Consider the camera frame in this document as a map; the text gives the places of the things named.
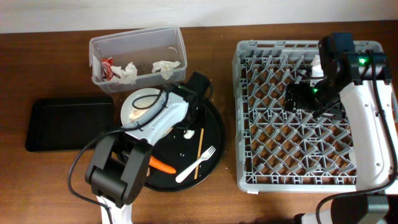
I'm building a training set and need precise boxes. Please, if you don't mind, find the white napkin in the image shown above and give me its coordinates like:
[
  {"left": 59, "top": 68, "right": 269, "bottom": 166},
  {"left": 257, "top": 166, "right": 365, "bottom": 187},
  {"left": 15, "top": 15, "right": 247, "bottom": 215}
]
[{"left": 183, "top": 130, "right": 195, "bottom": 139}]

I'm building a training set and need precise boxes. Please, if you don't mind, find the white paper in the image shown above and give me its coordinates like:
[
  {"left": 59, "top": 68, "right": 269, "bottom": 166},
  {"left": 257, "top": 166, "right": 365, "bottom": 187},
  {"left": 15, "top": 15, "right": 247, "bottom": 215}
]
[{"left": 111, "top": 62, "right": 137, "bottom": 84}]

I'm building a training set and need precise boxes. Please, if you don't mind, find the red candy wrapper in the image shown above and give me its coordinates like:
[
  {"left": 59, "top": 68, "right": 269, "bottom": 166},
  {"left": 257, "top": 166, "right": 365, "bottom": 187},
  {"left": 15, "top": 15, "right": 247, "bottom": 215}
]
[{"left": 101, "top": 58, "right": 114, "bottom": 81}]

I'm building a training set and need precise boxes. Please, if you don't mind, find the white tissue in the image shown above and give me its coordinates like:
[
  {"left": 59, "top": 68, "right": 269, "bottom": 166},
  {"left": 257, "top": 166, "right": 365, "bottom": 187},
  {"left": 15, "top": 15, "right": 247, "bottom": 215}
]
[{"left": 152, "top": 60, "right": 181, "bottom": 80}]

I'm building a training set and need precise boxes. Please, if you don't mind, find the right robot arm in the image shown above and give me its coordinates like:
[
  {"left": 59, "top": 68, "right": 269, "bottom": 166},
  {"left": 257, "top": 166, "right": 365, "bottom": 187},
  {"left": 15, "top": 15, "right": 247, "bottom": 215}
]
[{"left": 284, "top": 50, "right": 397, "bottom": 223}]

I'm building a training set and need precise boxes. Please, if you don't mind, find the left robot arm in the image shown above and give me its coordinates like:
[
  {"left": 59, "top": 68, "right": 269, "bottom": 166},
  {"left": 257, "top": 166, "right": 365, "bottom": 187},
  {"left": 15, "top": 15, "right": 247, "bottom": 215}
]
[{"left": 85, "top": 86, "right": 204, "bottom": 223}]

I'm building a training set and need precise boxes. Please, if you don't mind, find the grey dishwasher rack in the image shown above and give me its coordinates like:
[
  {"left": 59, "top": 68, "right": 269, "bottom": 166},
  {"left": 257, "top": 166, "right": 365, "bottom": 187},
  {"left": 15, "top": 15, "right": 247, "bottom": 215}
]
[{"left": 233, "top": 39, "right": 398, "bottom": 194}]

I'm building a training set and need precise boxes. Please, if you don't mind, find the wooden chopstick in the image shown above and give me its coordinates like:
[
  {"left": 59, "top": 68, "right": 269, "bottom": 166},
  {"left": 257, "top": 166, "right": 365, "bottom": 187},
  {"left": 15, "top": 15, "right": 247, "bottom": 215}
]
[{"left": 194, "top": 128, "right": 204, "bottom": 180}]

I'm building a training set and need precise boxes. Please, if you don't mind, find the grey plate with food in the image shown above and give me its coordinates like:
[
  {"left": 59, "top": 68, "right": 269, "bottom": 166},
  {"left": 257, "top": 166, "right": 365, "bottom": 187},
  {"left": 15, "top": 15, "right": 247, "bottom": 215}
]
[{"left": 121, "top": 88, "right": 166, "bottom": 131}]

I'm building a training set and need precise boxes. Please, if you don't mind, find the white plastic fork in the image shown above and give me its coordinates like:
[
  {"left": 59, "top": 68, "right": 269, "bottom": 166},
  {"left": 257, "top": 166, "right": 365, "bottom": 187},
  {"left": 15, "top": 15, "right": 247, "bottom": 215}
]
[{"left": 175, "top": 146, "right": 216, "bottom": 183}]

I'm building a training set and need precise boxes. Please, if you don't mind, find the round black tray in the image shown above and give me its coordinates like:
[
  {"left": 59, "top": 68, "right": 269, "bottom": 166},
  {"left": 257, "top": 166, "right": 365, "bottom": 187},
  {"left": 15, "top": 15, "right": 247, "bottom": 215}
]
[{"left": 144, "top": 99, "right": 225, "bottom": 192}]

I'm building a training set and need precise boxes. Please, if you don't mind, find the clear plastic bin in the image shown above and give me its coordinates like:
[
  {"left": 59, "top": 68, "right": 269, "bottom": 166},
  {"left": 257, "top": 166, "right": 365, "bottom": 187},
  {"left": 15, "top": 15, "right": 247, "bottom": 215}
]
[{"left": 89, "top": 27, "right": 187, "bottom": 94}]

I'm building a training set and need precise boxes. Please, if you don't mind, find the orange carrot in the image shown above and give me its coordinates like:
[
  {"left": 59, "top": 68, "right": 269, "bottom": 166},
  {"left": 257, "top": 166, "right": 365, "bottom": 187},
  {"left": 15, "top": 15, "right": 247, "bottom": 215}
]
[{"left": 149, "top": 156, "right": 177, "bottom": 174}]

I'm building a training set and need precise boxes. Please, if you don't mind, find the black rectangular tray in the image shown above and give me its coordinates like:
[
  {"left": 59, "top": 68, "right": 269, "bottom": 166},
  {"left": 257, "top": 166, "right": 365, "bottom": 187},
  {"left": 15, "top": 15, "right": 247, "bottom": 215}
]
[{"left": 25, "top": 96, "right": 114, "bottom": 152}]

